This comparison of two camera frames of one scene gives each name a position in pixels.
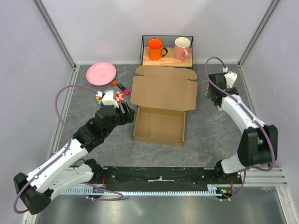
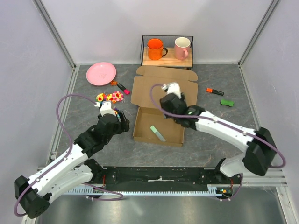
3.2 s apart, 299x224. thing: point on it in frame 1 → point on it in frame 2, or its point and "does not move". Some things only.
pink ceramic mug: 182,45 does not move
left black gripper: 128,116 → 123,126
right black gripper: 209,90 → 183,99
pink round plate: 101,73 does not move
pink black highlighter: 126,91 does not move
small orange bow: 113,83 does not move
